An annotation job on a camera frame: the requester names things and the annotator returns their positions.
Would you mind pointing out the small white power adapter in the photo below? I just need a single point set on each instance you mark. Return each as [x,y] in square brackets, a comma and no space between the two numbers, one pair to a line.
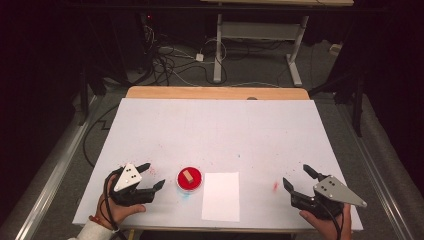
[199,57]

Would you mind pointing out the wooden table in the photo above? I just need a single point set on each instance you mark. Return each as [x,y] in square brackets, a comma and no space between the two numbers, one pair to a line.
[216,92]

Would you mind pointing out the small wooden stamp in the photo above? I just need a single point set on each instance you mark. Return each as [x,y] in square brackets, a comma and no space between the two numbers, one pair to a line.
[189,177]

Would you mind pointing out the round red ink pad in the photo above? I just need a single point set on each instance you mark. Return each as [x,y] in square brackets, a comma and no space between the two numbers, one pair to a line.
[181,181]

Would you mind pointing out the metal floor rail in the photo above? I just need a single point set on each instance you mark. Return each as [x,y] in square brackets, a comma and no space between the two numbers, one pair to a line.
[373,166]
[56,173]

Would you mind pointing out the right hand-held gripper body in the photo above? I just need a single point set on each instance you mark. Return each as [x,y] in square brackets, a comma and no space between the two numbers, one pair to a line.
[333,191]

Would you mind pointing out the white left sleeve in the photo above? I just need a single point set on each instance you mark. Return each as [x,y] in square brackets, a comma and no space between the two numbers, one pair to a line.
[91,232]

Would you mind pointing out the person's right hand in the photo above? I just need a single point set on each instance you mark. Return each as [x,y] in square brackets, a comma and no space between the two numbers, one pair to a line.
[321,225]

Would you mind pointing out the black stand leg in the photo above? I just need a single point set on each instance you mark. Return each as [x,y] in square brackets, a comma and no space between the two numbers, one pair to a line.
[83,100]
[358,106]

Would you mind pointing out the white paper sheet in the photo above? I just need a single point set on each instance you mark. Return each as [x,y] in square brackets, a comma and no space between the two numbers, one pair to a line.
[220,200]

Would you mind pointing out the white desk with metal legs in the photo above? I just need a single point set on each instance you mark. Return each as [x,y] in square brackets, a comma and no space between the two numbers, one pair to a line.
[260,30]

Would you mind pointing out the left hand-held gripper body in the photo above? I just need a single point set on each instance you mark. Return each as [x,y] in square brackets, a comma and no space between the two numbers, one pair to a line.
[128,178]

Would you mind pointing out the large white board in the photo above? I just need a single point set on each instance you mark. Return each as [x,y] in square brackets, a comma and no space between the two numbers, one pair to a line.
[216,133]

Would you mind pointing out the person's left hand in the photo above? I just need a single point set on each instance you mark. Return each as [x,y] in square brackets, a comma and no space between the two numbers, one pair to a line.
[116,213]

